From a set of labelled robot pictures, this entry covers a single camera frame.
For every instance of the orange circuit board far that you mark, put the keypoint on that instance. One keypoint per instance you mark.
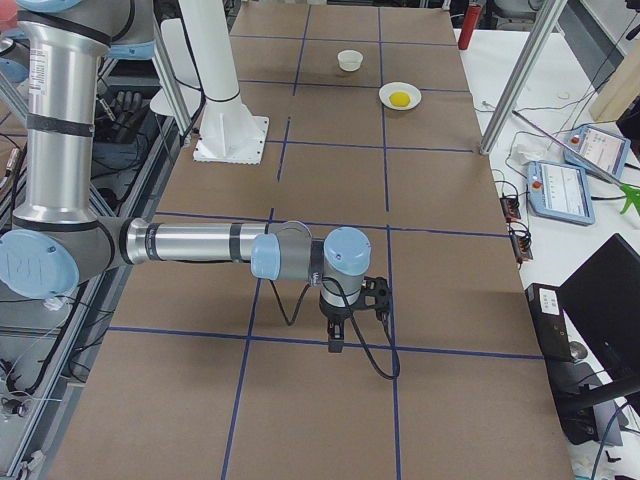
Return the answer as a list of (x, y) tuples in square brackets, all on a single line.
[(510, 206)]

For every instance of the aluminium frame post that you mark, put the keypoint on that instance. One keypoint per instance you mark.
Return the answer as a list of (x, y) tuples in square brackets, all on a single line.
[(537, 38)]

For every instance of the yellow lemon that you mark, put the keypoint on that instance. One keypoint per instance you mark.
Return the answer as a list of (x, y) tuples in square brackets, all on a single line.
[(399, 99)]

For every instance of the red cylinder bottle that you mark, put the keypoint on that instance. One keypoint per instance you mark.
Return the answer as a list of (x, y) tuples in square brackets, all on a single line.
[(471, 19)]

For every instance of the teach pendant tablet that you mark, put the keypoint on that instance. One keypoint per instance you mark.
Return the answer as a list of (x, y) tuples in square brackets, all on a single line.
[(560, 191), (606, 149)]

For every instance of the black box device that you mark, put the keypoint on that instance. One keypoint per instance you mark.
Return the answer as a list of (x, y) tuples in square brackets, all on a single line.
[(548, 318)]

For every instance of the white bowl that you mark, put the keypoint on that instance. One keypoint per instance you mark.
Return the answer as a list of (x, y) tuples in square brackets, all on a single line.
[(350, 60)]

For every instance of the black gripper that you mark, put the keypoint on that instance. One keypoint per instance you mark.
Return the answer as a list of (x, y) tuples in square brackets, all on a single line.
[(335, 313)]

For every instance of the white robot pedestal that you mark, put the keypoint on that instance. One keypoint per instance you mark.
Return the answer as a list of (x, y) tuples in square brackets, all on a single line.
[(199, 50)]

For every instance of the white plate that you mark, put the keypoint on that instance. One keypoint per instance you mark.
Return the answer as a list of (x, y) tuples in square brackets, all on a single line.
[(386, 90)]

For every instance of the far teach pendant tablet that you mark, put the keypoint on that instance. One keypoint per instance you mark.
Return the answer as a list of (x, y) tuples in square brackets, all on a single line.
[(606, 149)]

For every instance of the orange circuit board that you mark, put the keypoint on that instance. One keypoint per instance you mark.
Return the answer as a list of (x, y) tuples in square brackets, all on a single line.
[(521, 240), (510, 206)]

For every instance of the near teach pendant tablet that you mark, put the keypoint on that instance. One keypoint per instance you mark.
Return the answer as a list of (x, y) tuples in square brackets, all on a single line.
[(560, 191)]

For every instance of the orange circuit board near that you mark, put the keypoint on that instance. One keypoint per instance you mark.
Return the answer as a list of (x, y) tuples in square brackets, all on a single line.
[(521, 240)]

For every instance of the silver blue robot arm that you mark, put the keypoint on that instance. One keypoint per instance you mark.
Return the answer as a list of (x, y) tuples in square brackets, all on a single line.
[(56, 242)]

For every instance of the black laptop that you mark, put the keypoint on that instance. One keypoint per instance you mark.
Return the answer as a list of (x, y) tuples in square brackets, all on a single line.
[(602, 300)]

